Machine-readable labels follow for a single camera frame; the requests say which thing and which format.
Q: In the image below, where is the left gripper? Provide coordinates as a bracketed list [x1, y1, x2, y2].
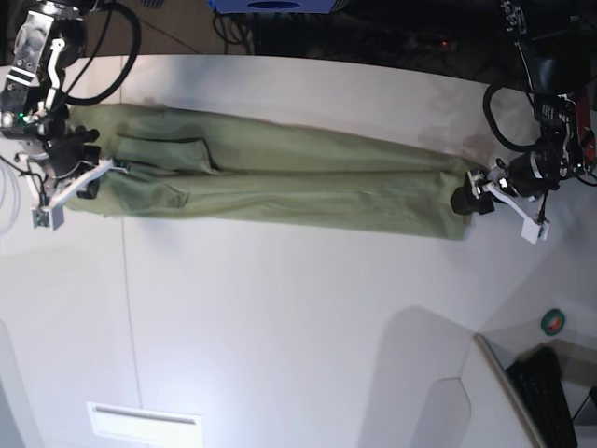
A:
[451, 153, 560, 216]

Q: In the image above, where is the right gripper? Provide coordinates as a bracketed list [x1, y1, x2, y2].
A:
[16, 128, 129, 207]

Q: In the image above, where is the green t-shirt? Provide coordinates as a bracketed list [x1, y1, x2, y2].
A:
[69, 105, 472, 241]

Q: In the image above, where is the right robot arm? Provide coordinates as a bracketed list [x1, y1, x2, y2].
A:
[1, 1, 142, 207]

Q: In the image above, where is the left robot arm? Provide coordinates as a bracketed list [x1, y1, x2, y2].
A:
[451, 1, 596, 216]

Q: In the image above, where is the green tape roll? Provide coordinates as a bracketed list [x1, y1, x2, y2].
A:
[540, 308, 566, 337]

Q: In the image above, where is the grey laptop edge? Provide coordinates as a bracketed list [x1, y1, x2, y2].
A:
[474, 334, 546, 448]

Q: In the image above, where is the black keyboard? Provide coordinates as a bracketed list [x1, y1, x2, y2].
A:
[507, 346, 578, 448]

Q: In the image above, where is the white table slot plate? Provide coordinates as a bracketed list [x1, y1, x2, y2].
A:
[87, 402, 203, 447]

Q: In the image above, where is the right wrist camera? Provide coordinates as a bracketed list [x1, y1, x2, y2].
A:
[31, 205, 64, 231]

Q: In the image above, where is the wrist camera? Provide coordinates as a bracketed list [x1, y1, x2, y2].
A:
[521, 219, 550, 245]
[31, 205, 64, 231]

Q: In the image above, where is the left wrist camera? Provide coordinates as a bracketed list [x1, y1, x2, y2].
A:
[521, 219, 550, 245]

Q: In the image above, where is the white cable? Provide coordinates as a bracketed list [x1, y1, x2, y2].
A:
[0, 156, 23, 234]

